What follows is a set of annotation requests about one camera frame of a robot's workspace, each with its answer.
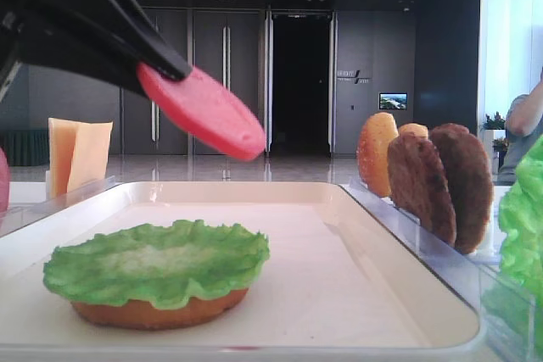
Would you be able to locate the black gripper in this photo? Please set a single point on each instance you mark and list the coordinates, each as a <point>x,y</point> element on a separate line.
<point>100,39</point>

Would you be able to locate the thin red tomato slice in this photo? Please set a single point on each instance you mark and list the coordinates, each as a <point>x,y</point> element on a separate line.
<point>203,107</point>

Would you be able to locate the orange cheese slice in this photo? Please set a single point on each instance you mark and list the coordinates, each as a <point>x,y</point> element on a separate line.
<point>62,139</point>

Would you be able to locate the yellow cheese slice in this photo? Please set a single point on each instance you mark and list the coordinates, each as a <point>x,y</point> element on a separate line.
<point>90,154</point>

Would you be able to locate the thick red tomato slice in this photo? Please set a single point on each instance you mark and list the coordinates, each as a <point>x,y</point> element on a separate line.
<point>4,182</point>

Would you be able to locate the green lettuce leaf on tray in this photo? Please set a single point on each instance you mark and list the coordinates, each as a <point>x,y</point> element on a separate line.
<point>165,266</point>

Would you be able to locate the bun bottom under lettuce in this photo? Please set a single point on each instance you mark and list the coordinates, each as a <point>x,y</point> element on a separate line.
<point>141,315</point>

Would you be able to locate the thin brown meat patty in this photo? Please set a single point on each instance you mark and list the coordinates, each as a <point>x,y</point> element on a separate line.
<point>419,185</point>

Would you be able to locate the thick brown meat patty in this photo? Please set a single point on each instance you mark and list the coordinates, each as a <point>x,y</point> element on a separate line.
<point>469,181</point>

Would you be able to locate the standing green lettuce leaf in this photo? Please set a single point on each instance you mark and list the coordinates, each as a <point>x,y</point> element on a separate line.
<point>520,217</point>

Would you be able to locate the dark double door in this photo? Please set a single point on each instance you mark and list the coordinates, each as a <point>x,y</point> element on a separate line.
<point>224,45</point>

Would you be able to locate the golden bun half left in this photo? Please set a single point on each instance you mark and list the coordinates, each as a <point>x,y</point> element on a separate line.
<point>377,133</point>

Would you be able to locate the golden bun half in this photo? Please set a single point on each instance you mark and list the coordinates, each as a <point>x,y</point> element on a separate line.
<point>377,133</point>
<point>415,129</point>

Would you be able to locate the golden bun half right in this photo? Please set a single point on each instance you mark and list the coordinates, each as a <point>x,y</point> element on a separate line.
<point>415,129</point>

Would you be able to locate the cream rectangular tray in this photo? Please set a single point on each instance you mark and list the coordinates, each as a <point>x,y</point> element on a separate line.
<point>337,287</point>

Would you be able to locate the potted plant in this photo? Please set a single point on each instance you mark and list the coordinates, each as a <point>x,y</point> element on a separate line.
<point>492,123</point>

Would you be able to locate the seated person grey shirt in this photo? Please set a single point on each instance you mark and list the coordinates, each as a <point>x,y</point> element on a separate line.
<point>523,127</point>

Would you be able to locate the clear holder rail left long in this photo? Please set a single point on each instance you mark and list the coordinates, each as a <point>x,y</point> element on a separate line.
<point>29,202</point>

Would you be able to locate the clear holder rail long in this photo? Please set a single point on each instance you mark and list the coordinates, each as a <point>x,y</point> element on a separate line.
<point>511,319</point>
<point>29,202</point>

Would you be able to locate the wall mounted screen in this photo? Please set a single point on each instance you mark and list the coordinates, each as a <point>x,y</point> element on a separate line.
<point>392,101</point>

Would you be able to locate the clear holder rail right long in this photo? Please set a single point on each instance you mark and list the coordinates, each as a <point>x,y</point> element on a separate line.
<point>511,319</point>

